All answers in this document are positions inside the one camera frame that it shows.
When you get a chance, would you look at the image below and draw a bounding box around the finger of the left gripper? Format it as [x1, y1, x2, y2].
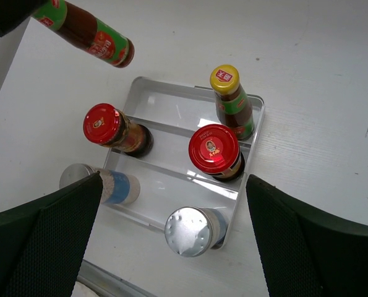
[0, 0, 47, 38]

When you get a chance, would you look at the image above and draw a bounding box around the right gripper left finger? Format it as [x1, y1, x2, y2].
[0, 173, 103, 296]

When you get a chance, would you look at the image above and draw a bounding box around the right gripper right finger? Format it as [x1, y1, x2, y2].
[246, 174, 368, 296]

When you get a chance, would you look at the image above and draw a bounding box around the yellow-cap sauce bottle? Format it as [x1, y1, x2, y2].
[32, 1, 135, 68]
[210, 64, 255, 140]

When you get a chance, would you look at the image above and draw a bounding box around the silver-cap spice shaker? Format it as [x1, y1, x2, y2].
[165, 207, 228, 257]
[59, 163, 141, 205]

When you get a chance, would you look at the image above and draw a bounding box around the red-lid chili jar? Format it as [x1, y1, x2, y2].
[83, 103, 153, 158]
[188, 124, 245, 182]

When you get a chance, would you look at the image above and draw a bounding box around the white tiered organizer tray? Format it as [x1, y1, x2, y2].
[104, 77, 265, 232]

